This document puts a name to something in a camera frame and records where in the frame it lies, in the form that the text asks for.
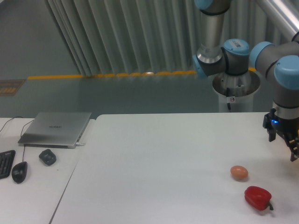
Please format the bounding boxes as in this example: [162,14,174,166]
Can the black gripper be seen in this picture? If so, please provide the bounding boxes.
[263,107,299,161]

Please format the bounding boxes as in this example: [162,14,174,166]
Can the red bell pepper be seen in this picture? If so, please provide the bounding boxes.
[244,186,274,211]

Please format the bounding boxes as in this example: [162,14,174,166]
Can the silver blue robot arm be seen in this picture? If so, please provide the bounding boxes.
[192,0,299,161]

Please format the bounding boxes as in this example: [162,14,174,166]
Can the brown egg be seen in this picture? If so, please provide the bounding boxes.
[230,165,249,180]

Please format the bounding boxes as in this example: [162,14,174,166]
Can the grey pleated curtain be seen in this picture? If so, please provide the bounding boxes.
[45,0,299,77]

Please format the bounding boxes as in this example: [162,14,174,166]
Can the white usb dongle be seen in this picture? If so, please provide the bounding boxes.
[76,142,85,147]

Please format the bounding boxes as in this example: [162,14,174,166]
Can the silver closed laptop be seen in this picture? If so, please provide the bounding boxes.
[18,112,92,148]

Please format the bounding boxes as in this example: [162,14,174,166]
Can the small black gadget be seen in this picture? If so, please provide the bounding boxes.
[39,149,57,166]

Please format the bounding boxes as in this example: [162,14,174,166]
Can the black computer mouse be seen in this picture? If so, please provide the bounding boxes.
[12,161,28,184]

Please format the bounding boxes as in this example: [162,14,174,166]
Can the black keyboard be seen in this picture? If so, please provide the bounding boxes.
[0,150,15,179]

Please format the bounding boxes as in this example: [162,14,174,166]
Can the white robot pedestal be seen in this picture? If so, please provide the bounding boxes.
[213,70,261,112]

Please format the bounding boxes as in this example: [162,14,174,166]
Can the black cable with tag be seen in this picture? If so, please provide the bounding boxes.
[225,87,236,111]

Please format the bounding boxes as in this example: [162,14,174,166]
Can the black mouse cable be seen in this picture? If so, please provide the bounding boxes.
[0,116,36,162]

